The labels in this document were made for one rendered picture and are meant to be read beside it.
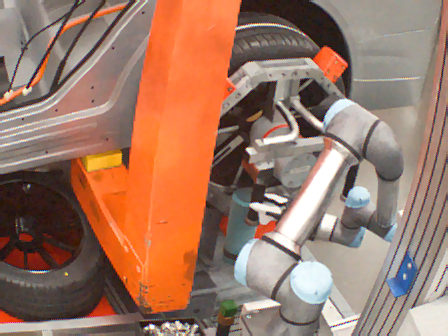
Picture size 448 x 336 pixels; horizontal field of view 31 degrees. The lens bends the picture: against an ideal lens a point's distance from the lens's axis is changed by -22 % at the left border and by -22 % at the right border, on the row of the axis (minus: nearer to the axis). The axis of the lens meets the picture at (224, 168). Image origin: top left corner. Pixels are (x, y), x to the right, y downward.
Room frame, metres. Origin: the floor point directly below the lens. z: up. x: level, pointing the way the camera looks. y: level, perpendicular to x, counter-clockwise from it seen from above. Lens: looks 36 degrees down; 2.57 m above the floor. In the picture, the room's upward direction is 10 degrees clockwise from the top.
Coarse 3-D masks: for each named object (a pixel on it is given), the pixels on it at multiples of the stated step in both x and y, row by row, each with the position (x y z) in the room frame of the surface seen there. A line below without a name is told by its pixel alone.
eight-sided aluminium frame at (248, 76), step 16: (256, 64) 2.49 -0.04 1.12; (272, 64) 2.52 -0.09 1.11; (288, 64) 2.55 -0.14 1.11; (304, 64) 2.57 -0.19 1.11; (240, 80) 2.46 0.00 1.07; (256, 80) 2.44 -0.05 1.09; (272, 80) 2.47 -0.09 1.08; (320, 80) 2.57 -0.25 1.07; (240, 96) 2.42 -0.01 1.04; (224, 112) 2.40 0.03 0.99; (208, 192) 2.39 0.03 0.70; (272, 192) 2.56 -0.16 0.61; (288, 192) 2.56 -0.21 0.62; (224, 208) 2.43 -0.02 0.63
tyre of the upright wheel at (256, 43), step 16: (240, 16) 2.71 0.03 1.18; (256, 16) 2.74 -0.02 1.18; (272, 16) 2.78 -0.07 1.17; (240, 32) 2.61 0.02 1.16; (256, 32) 2.61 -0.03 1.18; (272, 32) 2.63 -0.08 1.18; (288, 32) 2.67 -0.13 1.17; (240, 48) 2.52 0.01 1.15; (256, 48) 2.53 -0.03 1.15; (272, 48) 2.56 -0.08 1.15; (288, 48) 2.59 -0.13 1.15; (304, 48) 2.62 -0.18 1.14; (240, 64) 2.51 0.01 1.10; (336, 80) 2.71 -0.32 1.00; (224, 192) 2.52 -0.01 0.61; (208, 208) 2.51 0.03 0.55
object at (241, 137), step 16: (304, 80) 2.67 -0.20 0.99; (256, 96) 2.61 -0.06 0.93; (304, 96) 2.81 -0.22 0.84; (320, 96) 2.72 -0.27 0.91; (240, 112) 2.55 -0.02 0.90; (224, 128) 2.52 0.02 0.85; (240, 128) 2.57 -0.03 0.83; (304, 128) 2.75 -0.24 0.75; (224, 144) 2.54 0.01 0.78; (240, 144) 2.78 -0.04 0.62; (224, 160) 2.68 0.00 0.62; (240, 160) 2.57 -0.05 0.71; (224, 176) 2.59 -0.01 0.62; (240, 176) 2.61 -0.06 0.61; (272, 176) 2.62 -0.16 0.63
